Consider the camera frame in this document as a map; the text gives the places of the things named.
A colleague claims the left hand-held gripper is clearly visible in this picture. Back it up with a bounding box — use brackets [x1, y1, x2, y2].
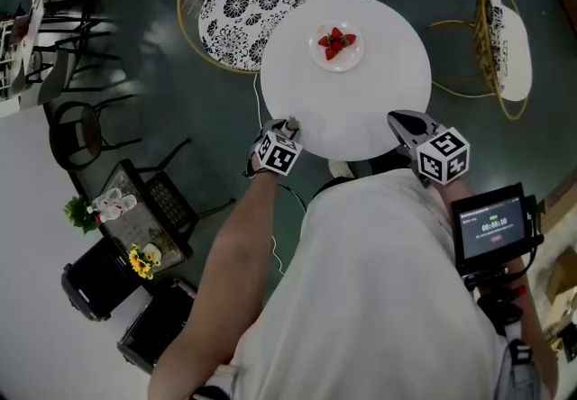
[253, 116, 305, 177]

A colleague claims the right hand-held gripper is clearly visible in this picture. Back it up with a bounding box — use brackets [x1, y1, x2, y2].
[386, 109, 472, 187]

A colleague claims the white plate with strawberries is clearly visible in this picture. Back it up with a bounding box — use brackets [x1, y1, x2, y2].
[308, 19, 365, 74]

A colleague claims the person's left forearm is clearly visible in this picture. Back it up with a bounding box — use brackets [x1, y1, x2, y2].
[178, 166, 294, 300]

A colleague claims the round white table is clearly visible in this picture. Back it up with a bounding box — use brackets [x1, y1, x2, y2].
[260, 0, 433, 163]

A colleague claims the person's white shoe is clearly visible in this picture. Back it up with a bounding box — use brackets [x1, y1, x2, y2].
[327, 158, 357, 179]

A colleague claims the floral seat cushion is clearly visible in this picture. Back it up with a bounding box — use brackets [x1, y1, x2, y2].
[197, 0, 325, 73]
[484, 0, 534, 103]

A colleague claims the black monitor rig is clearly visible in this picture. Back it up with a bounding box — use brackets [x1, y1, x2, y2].
[450, 181, 545, 339]

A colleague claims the person's white shirt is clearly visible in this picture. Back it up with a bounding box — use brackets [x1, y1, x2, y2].
[211, 168, 510, 400]

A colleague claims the dark glass side table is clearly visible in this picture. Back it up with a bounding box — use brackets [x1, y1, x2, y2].
[96, 136, 238, 271]

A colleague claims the clear water bottle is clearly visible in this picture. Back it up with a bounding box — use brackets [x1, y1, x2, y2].
[92, 187, 124, 210]
[94, 194, 139, 223]

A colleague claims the sunflower pot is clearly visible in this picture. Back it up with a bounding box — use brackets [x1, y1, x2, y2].
[128, 243, 162, 281]

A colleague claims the black round-back chair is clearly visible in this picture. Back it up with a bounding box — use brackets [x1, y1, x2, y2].
[48, 94, 143, 173]

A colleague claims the green potted plant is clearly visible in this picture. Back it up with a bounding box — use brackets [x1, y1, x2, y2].
[63, 195, 100, 235]

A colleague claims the grey chair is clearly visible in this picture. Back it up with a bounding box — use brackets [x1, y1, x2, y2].
[11, 44, 78, 107]

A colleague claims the black storage crate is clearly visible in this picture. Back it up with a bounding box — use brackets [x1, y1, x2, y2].
[60, 235, 150, 323]
[116, 278, 199, 376]

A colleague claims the white power cable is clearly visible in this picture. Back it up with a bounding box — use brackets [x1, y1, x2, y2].
[252, 72, 288, 277]

